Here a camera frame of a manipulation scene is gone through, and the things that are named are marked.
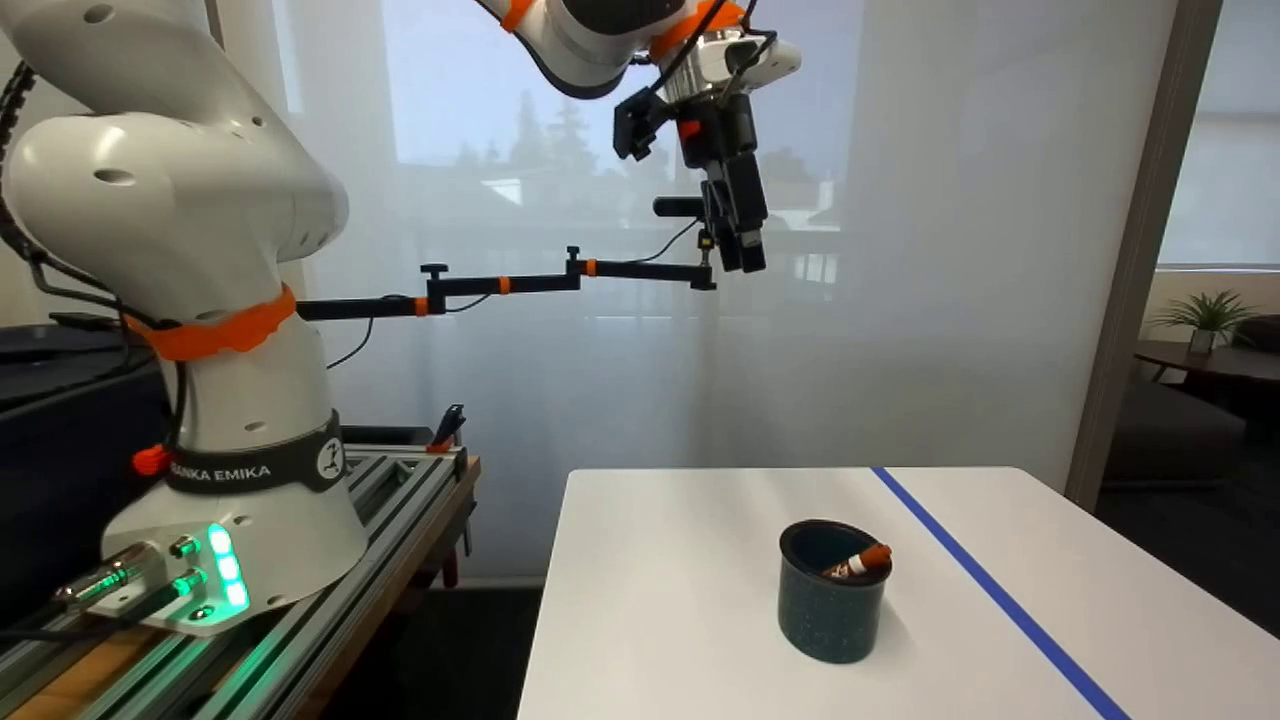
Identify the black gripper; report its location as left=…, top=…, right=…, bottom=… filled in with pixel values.
left=671, top=97, right=773, bottom=278

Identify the red Expo marker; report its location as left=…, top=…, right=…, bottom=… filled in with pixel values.
left=826, top=541, right=897, bottom=587

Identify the dark teal mug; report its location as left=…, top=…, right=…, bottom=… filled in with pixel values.
left=775, top=517, right=897, bottom=668

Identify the blue tape line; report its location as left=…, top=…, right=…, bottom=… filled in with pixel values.
left=870, top=464, right=1136, bottom=720

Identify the green potted plant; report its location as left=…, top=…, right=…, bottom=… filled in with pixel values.
left=1168, top=288, right=1254, bottom=360

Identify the dark low table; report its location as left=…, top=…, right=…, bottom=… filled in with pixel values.
left=1136, top=332, right=1280, bottom=393

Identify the black camera on mount arm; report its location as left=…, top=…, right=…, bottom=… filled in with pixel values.
left=650, top=193, right=712, bottom=223

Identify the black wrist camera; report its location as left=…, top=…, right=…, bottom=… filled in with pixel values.
left=607, top=84, right=671, bottom=162

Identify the black articulated camera mount arm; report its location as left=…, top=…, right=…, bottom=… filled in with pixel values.
left=293, top=239, right=722, bottom=326

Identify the red handled clamp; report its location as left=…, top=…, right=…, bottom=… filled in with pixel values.
left=419, top=400, right=471, bottom=461

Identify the aluminium rail robot stand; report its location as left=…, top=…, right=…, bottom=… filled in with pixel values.
left=0, top=444, right=486, bottom=720

